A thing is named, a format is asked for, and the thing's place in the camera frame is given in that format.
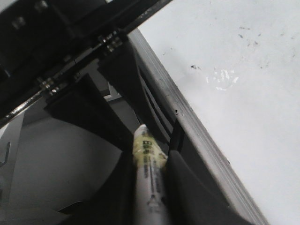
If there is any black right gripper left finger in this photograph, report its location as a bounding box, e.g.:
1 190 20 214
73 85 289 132
45 74 135 225

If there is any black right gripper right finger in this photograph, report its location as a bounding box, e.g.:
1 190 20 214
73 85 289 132
97 41 260 225

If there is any white whiteboard marker with tape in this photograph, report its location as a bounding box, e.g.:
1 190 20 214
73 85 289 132
132 124 172 225

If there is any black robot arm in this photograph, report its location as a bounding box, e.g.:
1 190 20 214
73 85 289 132
0 0 248 225

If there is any white whiteboard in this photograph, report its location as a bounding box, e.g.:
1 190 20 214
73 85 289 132
139 0 300 225

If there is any grey aluminium whiteboard frame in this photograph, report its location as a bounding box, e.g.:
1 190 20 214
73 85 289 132
129 29 268 225

